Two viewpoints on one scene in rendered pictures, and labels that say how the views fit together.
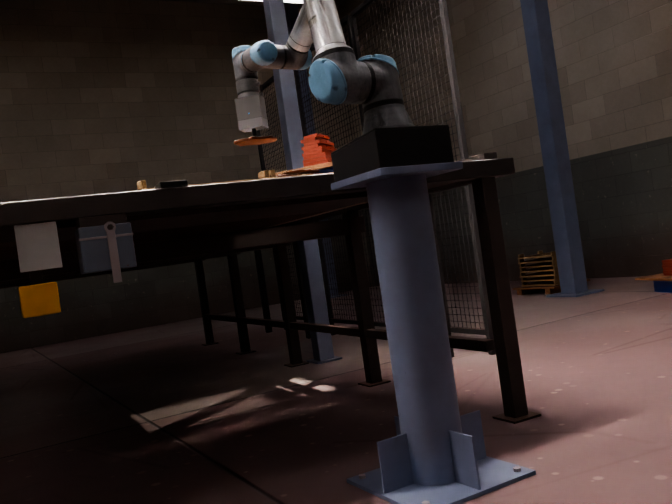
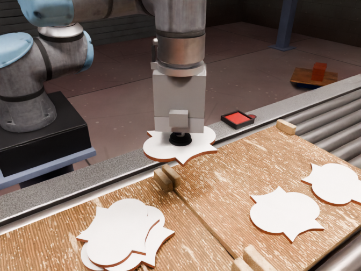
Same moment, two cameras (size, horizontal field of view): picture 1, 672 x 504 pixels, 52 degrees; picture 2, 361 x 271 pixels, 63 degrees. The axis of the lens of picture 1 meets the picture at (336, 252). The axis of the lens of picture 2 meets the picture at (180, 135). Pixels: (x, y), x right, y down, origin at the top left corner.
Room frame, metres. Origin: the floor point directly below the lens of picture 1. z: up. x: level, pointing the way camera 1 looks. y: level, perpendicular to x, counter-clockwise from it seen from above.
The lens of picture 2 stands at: (2.73, 0.16, 1.37)
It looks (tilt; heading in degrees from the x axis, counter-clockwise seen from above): 32 degrees down; 173
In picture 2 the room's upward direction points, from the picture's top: straight up
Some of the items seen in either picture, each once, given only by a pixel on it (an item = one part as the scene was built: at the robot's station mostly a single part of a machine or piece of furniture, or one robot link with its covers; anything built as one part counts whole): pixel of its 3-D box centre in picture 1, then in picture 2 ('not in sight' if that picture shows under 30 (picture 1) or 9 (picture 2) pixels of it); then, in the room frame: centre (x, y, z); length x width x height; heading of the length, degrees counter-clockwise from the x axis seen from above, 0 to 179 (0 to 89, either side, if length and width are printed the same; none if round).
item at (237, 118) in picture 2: not in sight; (237, 119); (1.94, 0.43, 0.92); 0.06 x 0.06 x 0.01; 26
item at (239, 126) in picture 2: (171, 185); (237, 119); (1.94, 0.43, 0.92); 0.08 x 0.08 x 0.02; 26
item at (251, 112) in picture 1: (253, 112); (178, 97); (2.28, 0.21, 1.17); 0.10 x 0.09 x 0.16; 169
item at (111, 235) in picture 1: (106, 250); not in sight; (1.84, 0.61, 0.77); 0.14 x 0.11 x 0.18; 116
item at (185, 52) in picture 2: (248, 88); (178, 47); (2.27, 0.21, 1.25); 0.08 x 0.08 x 0.05
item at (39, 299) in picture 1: (35, 269); not in sight; (1.76, 0.77, 0.74); 0.09 x 0.08 x 0.24; 116
